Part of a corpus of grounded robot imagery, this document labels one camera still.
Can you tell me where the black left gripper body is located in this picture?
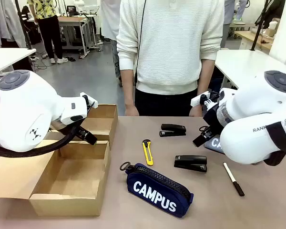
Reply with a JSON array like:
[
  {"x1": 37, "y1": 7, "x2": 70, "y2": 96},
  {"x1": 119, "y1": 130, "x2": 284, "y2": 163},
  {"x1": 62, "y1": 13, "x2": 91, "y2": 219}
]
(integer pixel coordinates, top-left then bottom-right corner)
[{"x1": 72, "y1": 125, "x2": 87, "y2": 140}]

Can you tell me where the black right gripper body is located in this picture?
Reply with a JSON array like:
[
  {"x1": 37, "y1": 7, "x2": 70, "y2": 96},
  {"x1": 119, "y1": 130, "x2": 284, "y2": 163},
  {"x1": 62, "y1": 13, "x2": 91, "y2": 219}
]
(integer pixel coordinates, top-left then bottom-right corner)
[{"x1": 203, "y1": 104, "x2": 226, "y2": 135}]

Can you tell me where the black stapler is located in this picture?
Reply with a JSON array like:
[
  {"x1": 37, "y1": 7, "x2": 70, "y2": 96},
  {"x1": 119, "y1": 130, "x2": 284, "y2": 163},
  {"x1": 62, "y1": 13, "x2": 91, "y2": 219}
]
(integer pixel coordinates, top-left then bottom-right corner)
[
  {"x1": 159, "y1": 123, "x2": 187, "y2": 138},
  {"x1": 174, "y1": 155, "x2": 208, "y2": 174}
]

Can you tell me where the white marker with black cap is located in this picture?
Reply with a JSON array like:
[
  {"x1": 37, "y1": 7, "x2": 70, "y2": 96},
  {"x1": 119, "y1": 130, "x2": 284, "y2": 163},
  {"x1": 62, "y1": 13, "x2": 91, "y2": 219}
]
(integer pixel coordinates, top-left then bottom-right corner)
[{"x1": 223, "y1": 162, "x2": 245, "y2": 197}]

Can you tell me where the yellow utility knife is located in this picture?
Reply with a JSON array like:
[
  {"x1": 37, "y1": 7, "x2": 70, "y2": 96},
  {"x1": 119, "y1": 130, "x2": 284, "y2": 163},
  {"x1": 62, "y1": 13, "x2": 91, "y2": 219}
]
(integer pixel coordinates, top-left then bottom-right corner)
[{"x1": 142, "y1": 139, "x2": 154, "y2": 167}]

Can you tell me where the navy CAMPUS pencil case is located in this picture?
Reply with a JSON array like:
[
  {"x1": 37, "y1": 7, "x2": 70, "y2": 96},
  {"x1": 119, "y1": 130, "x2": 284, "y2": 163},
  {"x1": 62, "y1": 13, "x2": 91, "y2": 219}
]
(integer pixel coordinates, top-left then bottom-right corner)
[{"x1": 120, "y1": 161, "x2": 194, "y2": 218}]

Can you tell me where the person's left forearm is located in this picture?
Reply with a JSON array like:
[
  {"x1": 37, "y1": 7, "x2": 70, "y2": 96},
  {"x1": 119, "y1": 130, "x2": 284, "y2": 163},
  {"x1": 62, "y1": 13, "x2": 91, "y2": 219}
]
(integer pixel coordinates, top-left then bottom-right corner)
[{"x1": 197, "y1": 58, "x2": 216, "y2": 96}]

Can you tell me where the person's right forearm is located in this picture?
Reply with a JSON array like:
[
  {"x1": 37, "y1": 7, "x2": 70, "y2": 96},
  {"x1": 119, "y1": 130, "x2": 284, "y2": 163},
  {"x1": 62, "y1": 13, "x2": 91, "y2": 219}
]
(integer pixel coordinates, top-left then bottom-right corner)
[{"x1": 120, "y1": 69, "x2": 137, "y2": 108}]

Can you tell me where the brown cardboard box with lid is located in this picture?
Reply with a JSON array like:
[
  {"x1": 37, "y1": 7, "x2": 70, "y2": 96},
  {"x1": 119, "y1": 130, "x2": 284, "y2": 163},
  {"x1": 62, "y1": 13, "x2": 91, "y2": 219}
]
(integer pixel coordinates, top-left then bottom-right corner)
[
  {"x1": 0, "y1": 133, "x2": 111, "y2": 217},
  {"x1": 80, "y1": 104, "x2": 119, "y2": 150}
]

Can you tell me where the person's left hand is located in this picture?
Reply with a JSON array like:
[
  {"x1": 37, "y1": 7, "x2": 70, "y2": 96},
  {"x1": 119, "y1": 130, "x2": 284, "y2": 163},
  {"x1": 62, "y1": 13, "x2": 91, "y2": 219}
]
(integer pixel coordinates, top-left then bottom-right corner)
[{"x1": 189, "y1": 105, "x2": 204, "y2": 117}]

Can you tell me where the person's right hand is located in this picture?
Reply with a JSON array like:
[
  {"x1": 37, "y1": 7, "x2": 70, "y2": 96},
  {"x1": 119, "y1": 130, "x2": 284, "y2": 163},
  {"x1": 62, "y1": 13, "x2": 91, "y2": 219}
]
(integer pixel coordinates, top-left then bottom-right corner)
[{"x1": 124, "y1": 104, "x2": 140, "y2": 117}]

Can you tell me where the white table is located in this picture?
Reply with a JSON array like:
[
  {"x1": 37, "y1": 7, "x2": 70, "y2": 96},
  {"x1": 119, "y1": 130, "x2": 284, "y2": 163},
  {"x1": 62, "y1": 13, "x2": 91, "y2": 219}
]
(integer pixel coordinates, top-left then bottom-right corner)
[
  {"x1": 214, "y1": 49, "x2": 286, "y2": 96},
  {"x1": 0, "y1": 48, "x2": 37, "y2": 77}
]

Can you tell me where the person in white sweater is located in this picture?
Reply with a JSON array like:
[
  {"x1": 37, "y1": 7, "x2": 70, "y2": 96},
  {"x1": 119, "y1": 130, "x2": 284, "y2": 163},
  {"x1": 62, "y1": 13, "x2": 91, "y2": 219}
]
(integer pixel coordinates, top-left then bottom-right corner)
[{"x1": 116, "y1": 0, "x2": 226, "y2": 117}]

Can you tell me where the wooden top table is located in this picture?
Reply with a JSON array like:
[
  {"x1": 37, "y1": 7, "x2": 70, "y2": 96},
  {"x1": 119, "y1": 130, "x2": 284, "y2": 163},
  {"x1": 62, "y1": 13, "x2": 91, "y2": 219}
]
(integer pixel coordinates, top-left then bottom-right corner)
[{"x1": 235, "y1": 30, "x2": 275, "y2": 52}]

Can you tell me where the black stand pole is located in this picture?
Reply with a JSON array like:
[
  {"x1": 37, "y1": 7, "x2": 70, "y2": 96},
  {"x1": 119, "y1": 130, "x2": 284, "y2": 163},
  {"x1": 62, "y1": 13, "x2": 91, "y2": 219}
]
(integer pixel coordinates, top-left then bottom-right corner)
[{"x1": 250, "y1": 0, "x2": 274, "y2": 52}]

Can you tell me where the person in yellow patterned shirt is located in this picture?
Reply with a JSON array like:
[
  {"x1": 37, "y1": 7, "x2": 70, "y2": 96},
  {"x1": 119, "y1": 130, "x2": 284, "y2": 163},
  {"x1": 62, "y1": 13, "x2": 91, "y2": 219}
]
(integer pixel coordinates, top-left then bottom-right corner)
[{"x1": 27, "y1": 0, "x2": 69, "y2": 64}]

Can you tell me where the person in grey clothes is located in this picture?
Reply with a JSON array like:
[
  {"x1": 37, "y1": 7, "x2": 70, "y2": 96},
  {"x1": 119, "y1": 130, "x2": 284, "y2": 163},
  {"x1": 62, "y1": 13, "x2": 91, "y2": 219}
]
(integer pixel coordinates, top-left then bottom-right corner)
[{"x1": 223, "y1": 0, "x2": 247, "y2": 48}]

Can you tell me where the person in light shirt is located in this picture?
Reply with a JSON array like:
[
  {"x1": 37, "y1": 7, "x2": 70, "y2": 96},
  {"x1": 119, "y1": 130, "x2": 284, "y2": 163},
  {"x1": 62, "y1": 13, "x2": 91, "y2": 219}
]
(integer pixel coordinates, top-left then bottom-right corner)
[{"x1": 101, "y1": 0, "x2": 122, "y2": 88}]

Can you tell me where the hanging dark jacket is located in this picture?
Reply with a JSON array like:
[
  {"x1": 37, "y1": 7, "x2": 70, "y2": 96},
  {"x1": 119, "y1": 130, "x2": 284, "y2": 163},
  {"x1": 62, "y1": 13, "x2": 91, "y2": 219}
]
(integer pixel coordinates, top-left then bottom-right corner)
[{"x1": 255, "y1": 0, "x2": 286, "y2": 29}]

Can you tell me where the hanging white coat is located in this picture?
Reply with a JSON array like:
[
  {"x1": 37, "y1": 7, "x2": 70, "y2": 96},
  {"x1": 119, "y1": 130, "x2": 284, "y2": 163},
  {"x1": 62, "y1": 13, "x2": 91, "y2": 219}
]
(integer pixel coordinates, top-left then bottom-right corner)
[{"x1": 0, "y1": 0, "x2": 27, "y2": 48}]

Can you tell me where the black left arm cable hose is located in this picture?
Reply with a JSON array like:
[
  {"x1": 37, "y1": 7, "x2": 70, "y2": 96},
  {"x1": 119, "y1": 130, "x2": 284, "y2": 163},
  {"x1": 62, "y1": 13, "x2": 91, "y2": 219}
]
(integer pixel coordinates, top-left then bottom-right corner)
[{"x1": 0, "y1": 123, "x2": 86, "y2": 158}]

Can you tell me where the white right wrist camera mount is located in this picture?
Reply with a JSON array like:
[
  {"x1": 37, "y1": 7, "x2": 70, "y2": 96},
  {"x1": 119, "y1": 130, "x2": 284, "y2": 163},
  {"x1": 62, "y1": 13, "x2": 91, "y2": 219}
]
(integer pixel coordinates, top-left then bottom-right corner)
[{"x1": 190, "y1": 91, "x2": 212, "y2": 107}]

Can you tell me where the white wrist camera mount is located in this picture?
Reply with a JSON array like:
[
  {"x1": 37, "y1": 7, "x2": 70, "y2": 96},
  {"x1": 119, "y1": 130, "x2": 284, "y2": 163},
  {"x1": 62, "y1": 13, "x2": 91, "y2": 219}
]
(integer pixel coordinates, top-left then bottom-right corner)
[
  {"x1": 190, "y1": 91, "x2": 212, "y2": 107},
  {"x1": 80, "y1": 92, "x2": 99, "y2": 113}
]

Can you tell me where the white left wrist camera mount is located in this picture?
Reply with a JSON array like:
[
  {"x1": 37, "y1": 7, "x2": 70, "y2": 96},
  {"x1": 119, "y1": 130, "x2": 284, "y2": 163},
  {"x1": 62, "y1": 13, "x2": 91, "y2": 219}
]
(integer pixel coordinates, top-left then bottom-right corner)
[{"x1": 80, "y1": 92, "x2": 99, "y2": 113}]

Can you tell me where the thin black neck cord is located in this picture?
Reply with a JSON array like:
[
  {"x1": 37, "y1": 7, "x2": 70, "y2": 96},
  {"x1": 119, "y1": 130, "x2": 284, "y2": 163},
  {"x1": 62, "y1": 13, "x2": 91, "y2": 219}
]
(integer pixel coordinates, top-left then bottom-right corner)
[{"x1": 134, "y1": 0, "x2": 147, "y2": 85}]

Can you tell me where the grey frame workbench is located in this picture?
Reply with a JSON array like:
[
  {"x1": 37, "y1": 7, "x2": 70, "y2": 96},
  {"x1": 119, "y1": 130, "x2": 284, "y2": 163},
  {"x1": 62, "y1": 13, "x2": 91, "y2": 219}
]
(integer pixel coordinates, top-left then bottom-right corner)
[{"x1": 34, "y1": 15, "x2": 97, "y2": 58}]

